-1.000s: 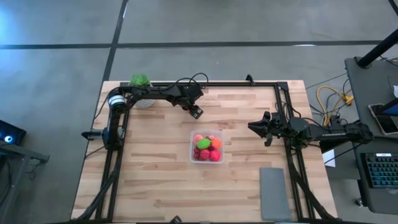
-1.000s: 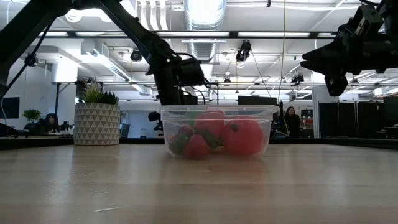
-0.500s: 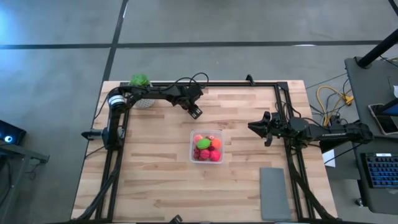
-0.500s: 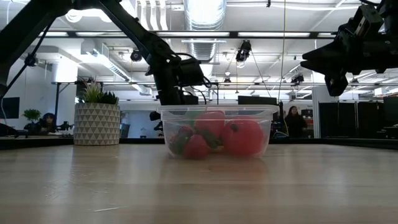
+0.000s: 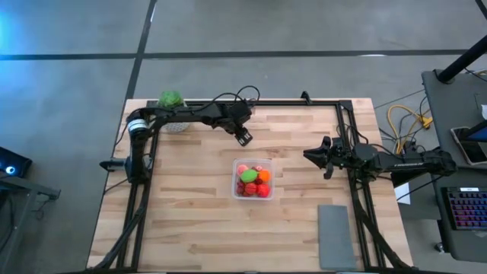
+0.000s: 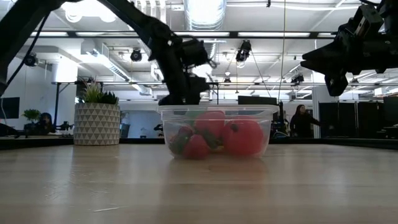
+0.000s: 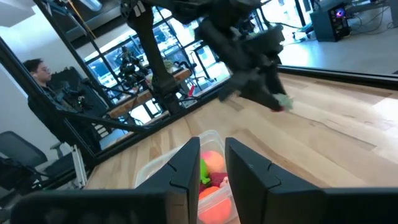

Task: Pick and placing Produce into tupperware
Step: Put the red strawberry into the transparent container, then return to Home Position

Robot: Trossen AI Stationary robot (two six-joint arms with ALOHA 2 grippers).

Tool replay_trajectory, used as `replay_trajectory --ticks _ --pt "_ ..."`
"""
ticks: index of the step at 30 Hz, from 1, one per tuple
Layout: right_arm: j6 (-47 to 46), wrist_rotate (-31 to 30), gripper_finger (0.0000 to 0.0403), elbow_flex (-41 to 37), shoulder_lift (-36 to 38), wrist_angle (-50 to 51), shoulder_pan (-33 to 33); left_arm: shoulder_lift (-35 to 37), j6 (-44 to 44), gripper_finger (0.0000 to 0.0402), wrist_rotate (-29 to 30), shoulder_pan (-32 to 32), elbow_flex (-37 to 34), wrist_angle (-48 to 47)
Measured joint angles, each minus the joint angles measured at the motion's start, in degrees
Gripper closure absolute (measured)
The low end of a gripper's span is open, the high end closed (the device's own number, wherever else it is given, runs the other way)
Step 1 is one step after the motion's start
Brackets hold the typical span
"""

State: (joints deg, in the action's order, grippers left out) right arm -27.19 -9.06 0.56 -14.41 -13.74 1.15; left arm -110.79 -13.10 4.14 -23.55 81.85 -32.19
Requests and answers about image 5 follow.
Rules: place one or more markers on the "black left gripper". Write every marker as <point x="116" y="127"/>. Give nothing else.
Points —
<point x="236" y="114"/>

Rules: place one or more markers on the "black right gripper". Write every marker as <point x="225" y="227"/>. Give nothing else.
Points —
<point x="342" y="156"/>

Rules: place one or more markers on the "peach coloured toy fruit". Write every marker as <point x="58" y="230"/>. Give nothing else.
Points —
<point x="242" y="168"/>

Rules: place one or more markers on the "small pink toy fruit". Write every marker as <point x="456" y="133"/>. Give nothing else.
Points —
<point x="258" y="167"/>

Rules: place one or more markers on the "green toy lime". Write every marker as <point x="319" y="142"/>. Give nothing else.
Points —
<point x="249" y="176"/>

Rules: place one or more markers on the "orange toy fruit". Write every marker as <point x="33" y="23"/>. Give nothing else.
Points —
<point x="264" y="175"/>

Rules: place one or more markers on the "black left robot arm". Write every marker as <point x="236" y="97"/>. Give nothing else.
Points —
<point x="182" y="113"/>

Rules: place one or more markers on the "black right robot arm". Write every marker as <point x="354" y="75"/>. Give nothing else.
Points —
<point x="411" y="164"/>

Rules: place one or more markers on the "clear plastic tupperware container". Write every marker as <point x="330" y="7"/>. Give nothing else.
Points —
<point x="272" y="163"/>

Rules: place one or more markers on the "gray rectangular mat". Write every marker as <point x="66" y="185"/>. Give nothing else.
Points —
<point x="336" y="237"/>

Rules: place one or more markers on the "potted succulent, patterned pot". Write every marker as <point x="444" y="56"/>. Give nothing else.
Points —
<point x="170" y="98"/>

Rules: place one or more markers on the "white paper sheet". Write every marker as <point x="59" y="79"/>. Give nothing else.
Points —
<point x="403" y="194"/>

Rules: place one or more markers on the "gray desk top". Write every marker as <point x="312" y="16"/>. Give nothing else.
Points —
<point x="449" y="102"/>

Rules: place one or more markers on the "black caster wheel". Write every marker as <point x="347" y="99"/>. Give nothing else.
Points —
<point x="439" y="247"/>

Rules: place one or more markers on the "tablet with dark screen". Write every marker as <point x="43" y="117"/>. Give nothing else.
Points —
<point x="470" y="148"/>

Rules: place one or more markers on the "backlit black keyboard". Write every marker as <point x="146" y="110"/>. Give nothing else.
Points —
<point x="468" y="209"/>

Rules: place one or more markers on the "gray rolling desk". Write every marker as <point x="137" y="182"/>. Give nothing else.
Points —
<point x="468" y="243"/>

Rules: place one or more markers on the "black round pole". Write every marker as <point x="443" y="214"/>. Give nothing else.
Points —
<point x="460" y="61"/>

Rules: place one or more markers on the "black device with blue light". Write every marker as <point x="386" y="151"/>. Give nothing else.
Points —
<point x="19" y="161"/>

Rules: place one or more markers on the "black metal stand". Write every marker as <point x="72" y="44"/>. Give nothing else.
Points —
<point x="23" y="185"/>

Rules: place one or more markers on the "black aluminium table frame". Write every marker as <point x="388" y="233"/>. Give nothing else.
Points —
<point x="289" y="102"/>

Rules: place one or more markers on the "small black clamp mount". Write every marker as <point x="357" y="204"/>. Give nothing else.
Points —
<point x="305" y="97"/>

